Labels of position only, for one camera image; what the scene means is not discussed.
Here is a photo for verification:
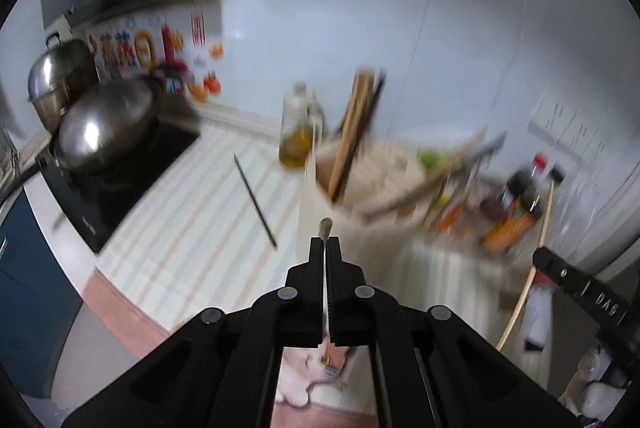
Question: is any dark wooden chopstick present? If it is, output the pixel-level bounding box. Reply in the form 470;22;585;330
336;69;387;203
233;153;279;250

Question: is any steel wok with lid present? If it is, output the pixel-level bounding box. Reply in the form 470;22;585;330
57;80;163;171

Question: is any steel pot with lid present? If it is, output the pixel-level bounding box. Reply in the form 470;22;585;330
26;33;100;131

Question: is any orange label bottle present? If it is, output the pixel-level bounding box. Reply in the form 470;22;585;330
477;193;545;255

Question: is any black induction cooktop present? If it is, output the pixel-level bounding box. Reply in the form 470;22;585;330
37;118;202;254

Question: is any group of sauce bottles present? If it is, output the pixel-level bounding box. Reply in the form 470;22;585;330
417;143;501;239

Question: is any striped table cover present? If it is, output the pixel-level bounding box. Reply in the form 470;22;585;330
95;108;531;359

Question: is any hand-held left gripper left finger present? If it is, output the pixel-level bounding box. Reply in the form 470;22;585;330
62;237;326;428

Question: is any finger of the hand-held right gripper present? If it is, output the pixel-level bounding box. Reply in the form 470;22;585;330
532;246;592;300

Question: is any cooking oil bottle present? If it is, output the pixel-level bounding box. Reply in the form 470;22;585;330
279;81;326;170

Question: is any white wall socket panel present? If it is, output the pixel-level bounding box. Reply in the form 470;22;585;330
527;89;610;155

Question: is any cream chopstick holder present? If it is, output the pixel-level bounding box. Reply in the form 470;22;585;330
299;140;418;281

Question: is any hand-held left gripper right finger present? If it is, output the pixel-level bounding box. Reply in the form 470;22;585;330
326;237;583;428

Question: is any person's right hand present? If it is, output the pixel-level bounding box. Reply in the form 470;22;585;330
562;345;632;424

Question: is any blue cabinet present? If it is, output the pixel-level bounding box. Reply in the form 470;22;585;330
0;185;85;401

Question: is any light bamboo chopstick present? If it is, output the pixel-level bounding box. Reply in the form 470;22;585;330
496;183;557;351
327;67;373;201

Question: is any white and black bottle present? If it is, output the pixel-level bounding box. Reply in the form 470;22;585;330
524;280;555;353

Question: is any colourful wall sticker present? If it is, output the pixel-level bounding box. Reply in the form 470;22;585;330
84;8;226;101

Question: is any dark sauce bottle red cap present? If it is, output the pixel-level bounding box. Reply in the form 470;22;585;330
500;152;550;221

